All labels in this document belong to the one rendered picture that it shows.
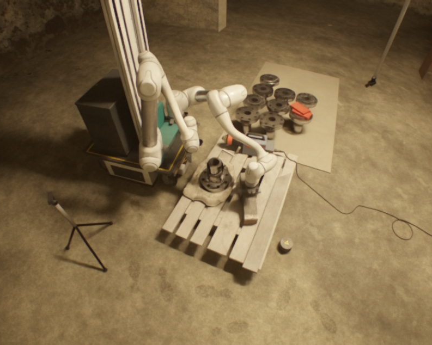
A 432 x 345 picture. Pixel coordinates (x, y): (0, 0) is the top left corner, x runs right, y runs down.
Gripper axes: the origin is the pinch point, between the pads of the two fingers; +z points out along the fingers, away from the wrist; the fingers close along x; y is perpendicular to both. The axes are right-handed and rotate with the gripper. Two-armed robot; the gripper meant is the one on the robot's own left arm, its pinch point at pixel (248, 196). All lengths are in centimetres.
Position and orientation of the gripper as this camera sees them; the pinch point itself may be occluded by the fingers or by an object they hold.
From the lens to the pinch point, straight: 203.9
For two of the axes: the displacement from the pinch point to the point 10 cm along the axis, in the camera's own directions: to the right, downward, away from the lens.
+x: -10.0, 0.1, -0.1
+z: 0.0, 6.4, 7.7
